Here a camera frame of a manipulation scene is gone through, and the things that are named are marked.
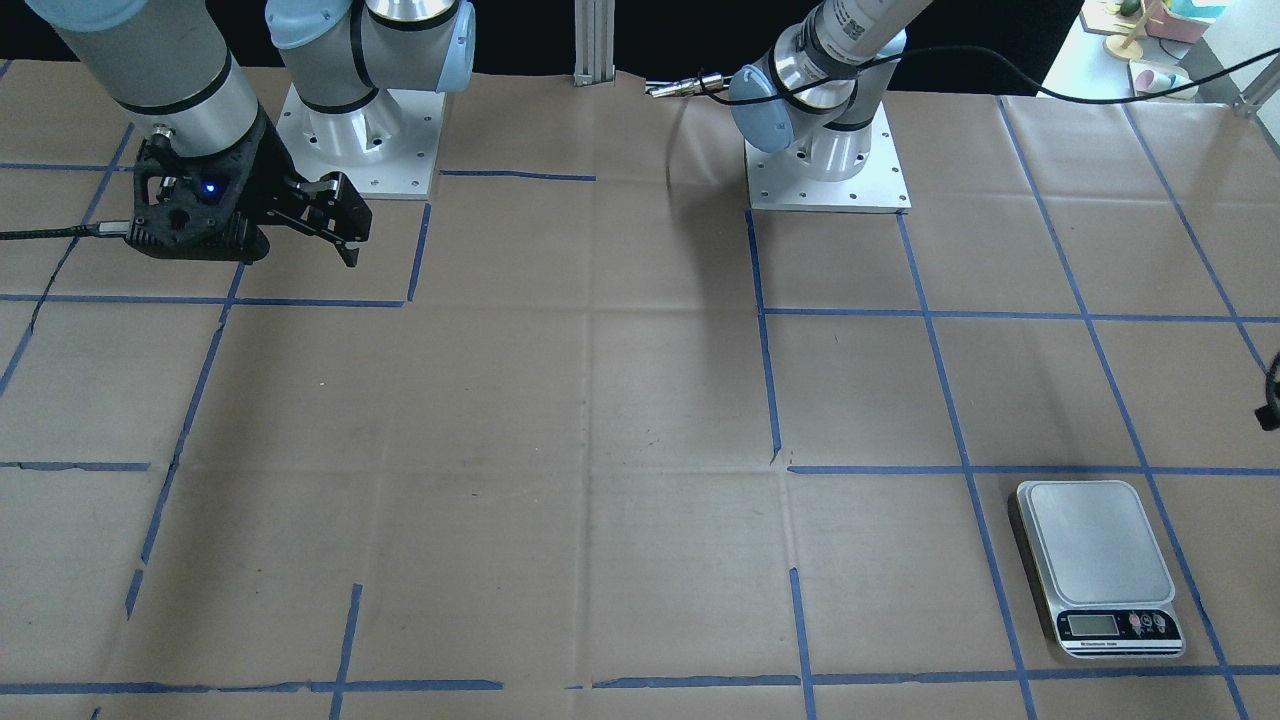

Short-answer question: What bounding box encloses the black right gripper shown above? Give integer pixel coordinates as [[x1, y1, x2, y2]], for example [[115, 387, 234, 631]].
[[225, 106, 372, 268]]

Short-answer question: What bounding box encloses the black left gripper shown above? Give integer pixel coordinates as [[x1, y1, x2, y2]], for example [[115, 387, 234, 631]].
[[1256, 354, 1280, 432]]

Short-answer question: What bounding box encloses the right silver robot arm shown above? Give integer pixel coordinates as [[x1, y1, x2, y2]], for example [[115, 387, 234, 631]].
[[3, 1, 477, 268]]

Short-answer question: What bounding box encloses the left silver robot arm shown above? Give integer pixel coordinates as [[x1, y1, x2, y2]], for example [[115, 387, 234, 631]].
[[698, 1, 1085, 154]]

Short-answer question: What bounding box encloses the silver digital kitchen scale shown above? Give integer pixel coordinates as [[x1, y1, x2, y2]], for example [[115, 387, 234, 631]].
[[1010, 480, 1187, 660]]

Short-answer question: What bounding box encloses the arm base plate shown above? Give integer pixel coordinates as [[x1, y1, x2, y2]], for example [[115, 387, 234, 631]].
[[276, 87, 448, 201], [744, 104, 913, 214]]

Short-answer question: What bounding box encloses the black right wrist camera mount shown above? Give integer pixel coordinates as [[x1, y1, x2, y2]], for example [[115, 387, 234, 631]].
[[125, 126, 270, 264]]

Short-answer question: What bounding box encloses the black braided cable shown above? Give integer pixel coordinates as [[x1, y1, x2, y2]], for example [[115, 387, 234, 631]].
[[0, 224, 131, 242]]

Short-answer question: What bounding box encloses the aluminium frame post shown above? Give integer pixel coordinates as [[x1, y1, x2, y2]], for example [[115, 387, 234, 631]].
[[573, 0, 616, 87]]

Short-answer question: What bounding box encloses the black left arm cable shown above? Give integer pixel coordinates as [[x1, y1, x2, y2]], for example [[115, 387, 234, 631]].
[[645, 45, 1280, 111]]

